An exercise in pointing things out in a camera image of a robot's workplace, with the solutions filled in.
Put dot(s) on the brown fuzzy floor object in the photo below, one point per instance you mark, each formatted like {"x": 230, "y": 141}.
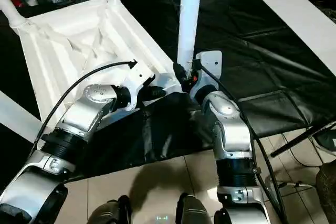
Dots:
{"x": 328, "y": 190}

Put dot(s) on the white plastic table top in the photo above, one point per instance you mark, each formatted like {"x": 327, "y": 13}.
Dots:
{"x": 52, "y": 51}

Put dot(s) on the silver metal floor frame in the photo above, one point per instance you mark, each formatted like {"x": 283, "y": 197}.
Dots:
{"x": 296, "y": 184}

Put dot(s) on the white flat board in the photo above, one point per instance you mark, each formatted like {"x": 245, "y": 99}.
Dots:
{"x": 294, "y": 14}

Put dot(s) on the black padded work mat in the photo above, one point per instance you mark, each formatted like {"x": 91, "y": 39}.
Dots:
{"x": 236, "y": 24}

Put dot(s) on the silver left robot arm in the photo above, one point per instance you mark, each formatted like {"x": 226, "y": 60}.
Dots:
{"x": 86, "y": 113}

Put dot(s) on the black metal stand foot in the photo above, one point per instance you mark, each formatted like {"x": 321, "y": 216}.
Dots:
{"x": 291, "y": 146}

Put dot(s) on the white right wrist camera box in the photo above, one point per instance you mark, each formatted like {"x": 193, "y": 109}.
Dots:
{"x": 212, "y": 61}

